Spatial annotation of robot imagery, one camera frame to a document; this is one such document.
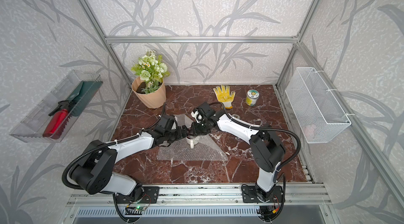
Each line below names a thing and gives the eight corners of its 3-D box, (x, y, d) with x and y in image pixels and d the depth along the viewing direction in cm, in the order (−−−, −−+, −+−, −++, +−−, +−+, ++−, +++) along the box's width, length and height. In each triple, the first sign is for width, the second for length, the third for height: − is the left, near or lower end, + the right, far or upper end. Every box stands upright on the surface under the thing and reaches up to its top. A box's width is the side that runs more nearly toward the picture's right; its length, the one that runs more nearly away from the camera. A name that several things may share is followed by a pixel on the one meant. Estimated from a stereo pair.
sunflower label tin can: (246, 106, 110) (248, 98, 104) (244, 97, 116) (246, 89, 109) (257, 106, 111) (260, 98, 104) (255, 97, 116) (258, 89, 109)
